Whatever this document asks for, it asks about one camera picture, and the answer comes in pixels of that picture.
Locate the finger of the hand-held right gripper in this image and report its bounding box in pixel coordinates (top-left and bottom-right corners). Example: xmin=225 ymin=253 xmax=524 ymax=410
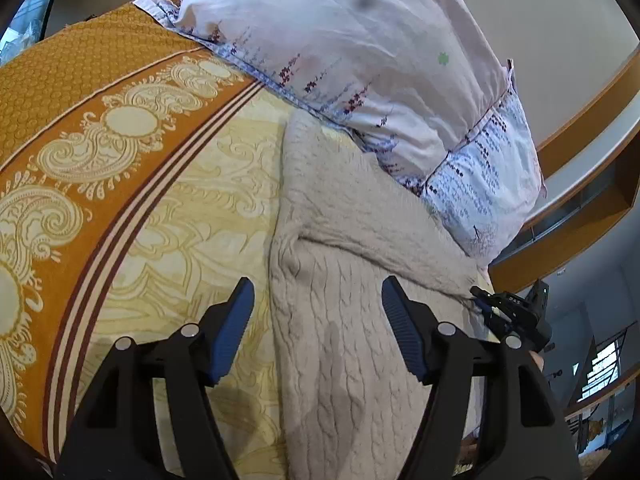
xmin=470 ymin=286 xmax=507 ymax=325

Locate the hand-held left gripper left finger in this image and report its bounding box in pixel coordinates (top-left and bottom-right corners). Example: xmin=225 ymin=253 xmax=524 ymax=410
xmin=54 ymin=277 xmax=256 ymax=480

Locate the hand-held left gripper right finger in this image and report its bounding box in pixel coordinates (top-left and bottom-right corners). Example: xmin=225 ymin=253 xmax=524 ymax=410
xmin=381 ymin=276 xmax=584 ymax=480

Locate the beige cable-knit sweater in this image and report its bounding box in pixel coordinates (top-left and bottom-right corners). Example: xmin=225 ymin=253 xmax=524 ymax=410
xmin=269 ymin=109 xmax=480 ymax=480

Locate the window with grille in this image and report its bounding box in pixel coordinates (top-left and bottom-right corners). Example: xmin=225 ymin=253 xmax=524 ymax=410
xmin=575 ymin=327 xmax=632 ymax=403

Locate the wooden headboard shelf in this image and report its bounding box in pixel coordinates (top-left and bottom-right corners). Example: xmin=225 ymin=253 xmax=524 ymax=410
xmin=487 ymin=40 xmax=640 ymax=295

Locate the orange and yellow patterned bedsheet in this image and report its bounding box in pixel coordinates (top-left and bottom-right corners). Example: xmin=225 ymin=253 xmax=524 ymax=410
xmin=0 ymin=0 xmax=493 ymax=480

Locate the floral white pillow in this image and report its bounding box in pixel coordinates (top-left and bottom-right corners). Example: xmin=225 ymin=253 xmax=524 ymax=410
xmin=134 ymin=0 xmax=549 ymax=267

